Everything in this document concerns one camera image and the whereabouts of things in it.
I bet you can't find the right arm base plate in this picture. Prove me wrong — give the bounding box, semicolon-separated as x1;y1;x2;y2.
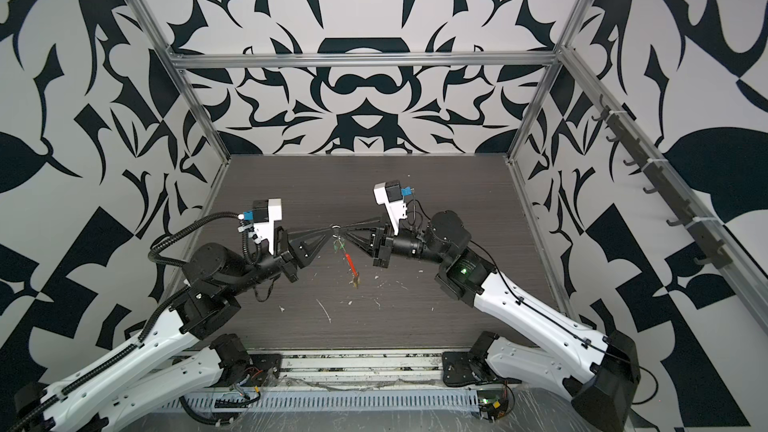
441;351;521;388

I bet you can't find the green key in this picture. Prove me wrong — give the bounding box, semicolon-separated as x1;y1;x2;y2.
334;238;347;253

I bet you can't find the black wall hook rail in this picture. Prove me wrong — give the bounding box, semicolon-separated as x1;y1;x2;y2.
594;95;736;269

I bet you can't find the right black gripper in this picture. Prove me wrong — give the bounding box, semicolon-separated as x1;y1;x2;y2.
347;215;456;272

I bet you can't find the small circuit board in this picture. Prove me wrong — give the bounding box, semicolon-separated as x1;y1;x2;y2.
478;387;515;422

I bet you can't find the white slotted cable duct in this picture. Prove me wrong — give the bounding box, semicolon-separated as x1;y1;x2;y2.
187;389;480;413

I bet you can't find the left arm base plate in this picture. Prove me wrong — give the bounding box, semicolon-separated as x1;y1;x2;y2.
240;353;283;389

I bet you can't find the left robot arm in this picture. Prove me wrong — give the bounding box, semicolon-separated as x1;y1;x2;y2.
10;226;341;431

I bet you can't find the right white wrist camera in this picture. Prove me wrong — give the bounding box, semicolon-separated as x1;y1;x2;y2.
373;180;414;236

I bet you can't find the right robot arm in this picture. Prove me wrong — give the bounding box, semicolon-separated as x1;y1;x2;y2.
338;211;641;431

